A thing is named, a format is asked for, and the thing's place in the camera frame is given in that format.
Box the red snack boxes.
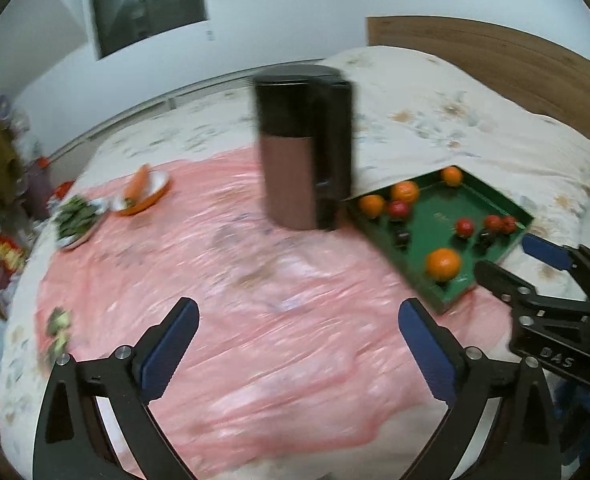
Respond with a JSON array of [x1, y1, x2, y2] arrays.
[[0, 233, 27, 274]]

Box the orange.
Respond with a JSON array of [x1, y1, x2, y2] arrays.
[[391, 180, 420, 206], [358, 194, 386, 220], [425, 247, 462, 283], [440, 166, 463, 188]]

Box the black and copper kettle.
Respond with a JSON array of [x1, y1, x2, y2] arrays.
[[252, 64, 353, 231]]

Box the bok choy leaf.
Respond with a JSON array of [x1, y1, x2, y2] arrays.
[[46, 307, 72, 337], [47, 332, 68, 365]]

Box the pile of green leaves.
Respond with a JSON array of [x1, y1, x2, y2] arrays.
[[56, 195, 100, 238]]

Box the bok choy leaf upper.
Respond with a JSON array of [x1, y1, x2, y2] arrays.
[[46, 307, 72, 337]]

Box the bok choy leaf lower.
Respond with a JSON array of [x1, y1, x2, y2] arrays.
[[47, 332, 68, 365]]

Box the green tray box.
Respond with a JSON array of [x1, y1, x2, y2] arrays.
[[346, 169, 534, 314]]

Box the dark plum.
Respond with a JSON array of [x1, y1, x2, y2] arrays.
[[474, 228, 498, 252], [391, 229, 412, 249]]

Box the small white fan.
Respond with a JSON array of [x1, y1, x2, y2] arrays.
[[0, 94, 13, 122]]

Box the purple bin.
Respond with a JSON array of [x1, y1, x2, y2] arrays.
[[25, 160, 53, 220]]

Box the pink plastic sheet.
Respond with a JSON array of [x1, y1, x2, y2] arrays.
[[35, 146, 522, 478]]

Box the orange oval dish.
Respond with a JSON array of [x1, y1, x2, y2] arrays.
[[111, 167, 171, 216]]

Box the carrot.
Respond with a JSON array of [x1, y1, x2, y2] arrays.
[[123, 164, 150, 208]]

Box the patterned plate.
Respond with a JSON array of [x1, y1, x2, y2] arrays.
[[54, 195, 110, 250]]

